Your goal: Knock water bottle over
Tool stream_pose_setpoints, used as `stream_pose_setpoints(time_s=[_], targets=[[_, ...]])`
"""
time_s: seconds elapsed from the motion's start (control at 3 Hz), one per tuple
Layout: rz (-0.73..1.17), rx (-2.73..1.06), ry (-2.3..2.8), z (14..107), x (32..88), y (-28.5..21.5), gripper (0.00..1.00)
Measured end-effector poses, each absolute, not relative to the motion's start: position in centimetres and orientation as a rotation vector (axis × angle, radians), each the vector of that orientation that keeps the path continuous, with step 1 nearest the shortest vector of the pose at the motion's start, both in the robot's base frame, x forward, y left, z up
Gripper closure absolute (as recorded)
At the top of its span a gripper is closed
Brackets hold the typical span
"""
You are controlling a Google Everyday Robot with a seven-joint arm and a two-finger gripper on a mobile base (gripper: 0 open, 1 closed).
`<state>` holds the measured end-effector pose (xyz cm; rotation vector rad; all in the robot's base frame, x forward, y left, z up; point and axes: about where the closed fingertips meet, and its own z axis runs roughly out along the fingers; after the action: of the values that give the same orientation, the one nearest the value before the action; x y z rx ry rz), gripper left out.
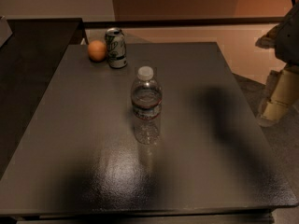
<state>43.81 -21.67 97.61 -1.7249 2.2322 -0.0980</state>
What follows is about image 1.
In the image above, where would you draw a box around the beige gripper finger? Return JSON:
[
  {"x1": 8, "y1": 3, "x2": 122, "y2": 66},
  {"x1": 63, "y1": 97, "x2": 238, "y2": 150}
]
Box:
[
  {"x1": 256, "y1": 64, "x2": 299, "y2": 127},
  {"x1": 255, "y1": 26, "x2": 279, "y2": 49}
]

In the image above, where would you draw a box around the orange fruit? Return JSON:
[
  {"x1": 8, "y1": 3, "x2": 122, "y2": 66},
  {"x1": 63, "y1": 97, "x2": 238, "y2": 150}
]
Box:
[{"x1": 88, "y1": 40, "x2": 107, "y2": 62}]

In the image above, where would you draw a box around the clear plastic water bottle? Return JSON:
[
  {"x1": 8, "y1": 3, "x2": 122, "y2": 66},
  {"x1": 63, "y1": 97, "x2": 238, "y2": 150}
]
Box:
[{"x1": 131, "y1": 66, "x2": 163, "y2": 145}]

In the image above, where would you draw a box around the green white soda can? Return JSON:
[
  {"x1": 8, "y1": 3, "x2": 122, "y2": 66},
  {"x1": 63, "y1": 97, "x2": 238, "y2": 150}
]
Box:
[{"x1": 105, "y1": 27, "x2": 127, "y2": 69}]

